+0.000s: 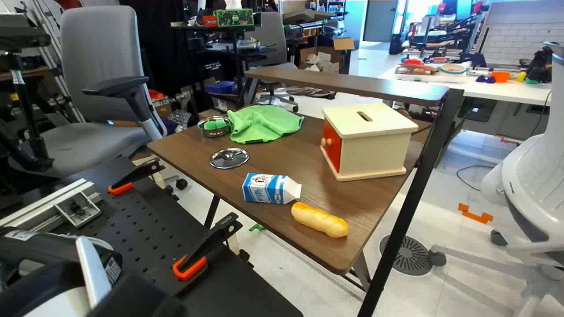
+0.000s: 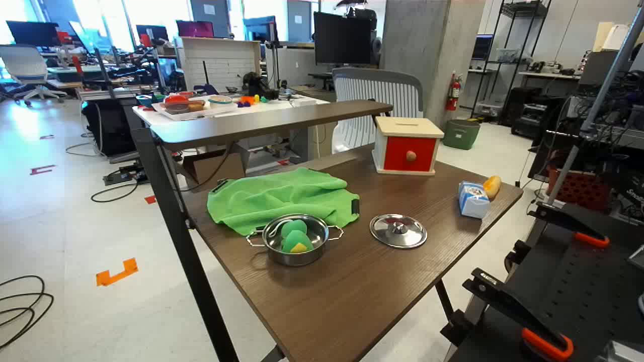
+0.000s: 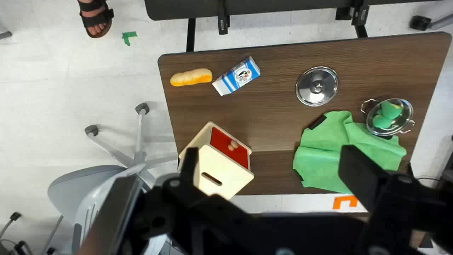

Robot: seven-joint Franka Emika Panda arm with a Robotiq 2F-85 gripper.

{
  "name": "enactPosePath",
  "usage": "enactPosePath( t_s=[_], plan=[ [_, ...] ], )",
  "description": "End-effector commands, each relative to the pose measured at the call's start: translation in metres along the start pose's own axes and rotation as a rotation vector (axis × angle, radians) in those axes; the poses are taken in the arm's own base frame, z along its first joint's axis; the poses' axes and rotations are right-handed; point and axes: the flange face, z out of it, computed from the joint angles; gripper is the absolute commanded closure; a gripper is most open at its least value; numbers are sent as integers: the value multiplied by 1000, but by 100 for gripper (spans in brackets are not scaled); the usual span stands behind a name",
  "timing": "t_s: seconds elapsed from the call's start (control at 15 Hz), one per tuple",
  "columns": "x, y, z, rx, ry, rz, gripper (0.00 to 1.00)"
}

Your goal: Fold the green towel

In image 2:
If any green towel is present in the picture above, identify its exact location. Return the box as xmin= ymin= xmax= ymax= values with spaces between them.
xmin=205 ymin=166 xmax=362 ymax=238

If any green and yellow toy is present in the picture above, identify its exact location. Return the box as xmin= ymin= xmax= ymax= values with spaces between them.
xmin=278 ymin=219 xmax=315 ymax=258

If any small steel pot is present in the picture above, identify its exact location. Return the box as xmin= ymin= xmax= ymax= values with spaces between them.
xmin=244 ymin=214 xmax=346 ymax=270

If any brown raised shelf board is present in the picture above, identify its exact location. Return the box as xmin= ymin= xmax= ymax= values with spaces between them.
xmin=130 ymin=100 xmax=394 ymax=150

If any white work table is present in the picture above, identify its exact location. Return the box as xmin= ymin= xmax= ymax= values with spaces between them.
xmin=136 ymin=94 xmax=329 ymax=127

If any wooden box with red drawer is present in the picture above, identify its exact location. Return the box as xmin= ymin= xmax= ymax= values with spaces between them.
xmin=372 ymin=115 xmax=446 ymax=177

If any steel pot lid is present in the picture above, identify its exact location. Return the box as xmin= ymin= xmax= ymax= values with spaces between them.
xmin=368 ymin=211 xmax=430 ymax=252

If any white mesh office chair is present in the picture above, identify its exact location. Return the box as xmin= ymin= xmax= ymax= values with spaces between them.
xmin=329 ymin=69 xmax=425 ymax=155

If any brown cardboard box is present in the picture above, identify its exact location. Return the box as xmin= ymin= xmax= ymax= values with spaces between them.
xmin=180 ymin=148 xmax=248 ymax=190

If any black desk device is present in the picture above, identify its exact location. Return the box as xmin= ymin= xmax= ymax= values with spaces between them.
xmin=239 ymin=70 xmax=279 ymax=101

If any large black monitor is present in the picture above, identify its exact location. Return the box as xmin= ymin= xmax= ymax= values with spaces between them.
xmin=312 ymin=10 xmax=381 ymax=67

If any green bin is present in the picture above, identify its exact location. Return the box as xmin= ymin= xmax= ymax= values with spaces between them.
xmin=441 ymin=115 xmax=482 ymax=151

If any blue and white milk carton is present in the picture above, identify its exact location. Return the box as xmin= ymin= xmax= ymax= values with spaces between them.
xmin=457 ymin=180 xmax=492 ymax=221

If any white pegboard panel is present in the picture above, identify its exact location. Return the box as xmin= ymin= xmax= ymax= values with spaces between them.
xmin=179 ymin=36 xmax=262 ymax=96

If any red fire extinguisher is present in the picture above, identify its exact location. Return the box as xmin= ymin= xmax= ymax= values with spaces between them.
xmin=445 ymin=70 xmax=465 ymax=115

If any red bowl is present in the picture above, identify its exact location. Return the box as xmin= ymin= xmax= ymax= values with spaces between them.
xmin=161 ymin=91 xmax=208 ymax=115

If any dark desk monitor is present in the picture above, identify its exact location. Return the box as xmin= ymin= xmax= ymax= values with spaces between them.
xmin=6 ymin=18 xmax=62 ymax=49
xmin=242 ymin=14 xmax=278 ymax=45
xmin=134 ymin=25 xmax=170 ymax=49

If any yellow bread loaf toy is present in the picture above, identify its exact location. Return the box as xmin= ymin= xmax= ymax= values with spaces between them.
xmin=480 ymin=174 xmax=502 ymax=201

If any black power strip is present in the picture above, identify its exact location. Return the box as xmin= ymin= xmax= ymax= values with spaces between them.
xmin=101 ymin=159 xmax=150 ymax=187

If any monitor with purple screen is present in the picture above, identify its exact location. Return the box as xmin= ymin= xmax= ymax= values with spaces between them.
xmin=174 ymin=18 xmax=218 ymax=41

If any black cabinet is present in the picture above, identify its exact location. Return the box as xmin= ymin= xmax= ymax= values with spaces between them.
xmin=80 ymin=100 xmax=136 ymax=159

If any black equipment case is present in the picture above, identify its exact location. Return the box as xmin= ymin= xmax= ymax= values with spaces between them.
xmin=500 ymin=86 xmax=562 ymax=145

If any red crate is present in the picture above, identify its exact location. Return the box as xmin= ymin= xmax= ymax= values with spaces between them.
xmin=545 ymin=167 xmax=611 ymax=214

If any black metal shelf rack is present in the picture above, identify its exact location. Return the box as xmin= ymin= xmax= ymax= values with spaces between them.
xmin=468 ymin=0 xmax=556 ymax=120

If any black perforated workbench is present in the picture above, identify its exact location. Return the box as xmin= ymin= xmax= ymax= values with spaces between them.
xmin=441 ymin=219 xmax=644 ymax=362

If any aluminium pole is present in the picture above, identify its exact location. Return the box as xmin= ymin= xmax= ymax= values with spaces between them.
xmin=545 ymin=7 xmax=644 ymax=207

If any white swivel chair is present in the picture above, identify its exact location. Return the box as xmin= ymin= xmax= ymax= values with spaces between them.
xmin=0 ymin=45 xmax=68 ymax=110

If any black metal table frame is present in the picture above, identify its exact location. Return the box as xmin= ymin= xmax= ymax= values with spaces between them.
xmin=122 ymin=106 xmax=474 ymax=362

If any thin black floor cable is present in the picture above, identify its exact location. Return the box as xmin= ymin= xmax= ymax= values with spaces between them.
xmin=88 ymin=180 xmax=143 ymax=206

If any black clamp with orange handle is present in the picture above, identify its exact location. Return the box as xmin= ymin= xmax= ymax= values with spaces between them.
xmin=528 ymin=199 xmax=611 ymax=252
xmin=461 ymin=266 xmax=577 ymax=362

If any black looped floor cable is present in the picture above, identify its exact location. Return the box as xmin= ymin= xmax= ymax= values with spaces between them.
xmin=0 ymin=275 xmax=57 ymax=350

